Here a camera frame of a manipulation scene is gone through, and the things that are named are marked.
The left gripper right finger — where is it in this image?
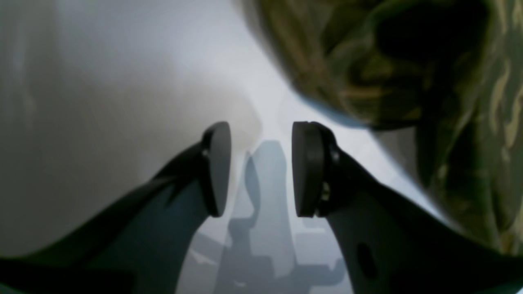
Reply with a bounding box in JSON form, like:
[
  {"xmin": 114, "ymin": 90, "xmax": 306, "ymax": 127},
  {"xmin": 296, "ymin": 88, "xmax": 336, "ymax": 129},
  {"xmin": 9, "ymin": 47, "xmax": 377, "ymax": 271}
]
[{"xmin": 292, "ymin": 121, "xmax": 523, "ymax": 294}]

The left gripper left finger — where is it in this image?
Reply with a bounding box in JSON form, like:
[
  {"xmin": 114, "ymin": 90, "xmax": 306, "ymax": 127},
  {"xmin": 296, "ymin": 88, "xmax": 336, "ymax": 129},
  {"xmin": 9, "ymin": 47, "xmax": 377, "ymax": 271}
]
[{"xmin": 1, "ymin": 121, "xmax": 232, "ymax": 294}]

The camouflage t-shirt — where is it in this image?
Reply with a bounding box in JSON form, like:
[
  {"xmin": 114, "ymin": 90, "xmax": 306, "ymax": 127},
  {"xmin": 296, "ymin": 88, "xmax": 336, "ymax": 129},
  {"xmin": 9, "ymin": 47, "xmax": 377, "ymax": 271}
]
[{"xmin": 244, "ymin": 0, "xmax": 523, "ymax": 256}]

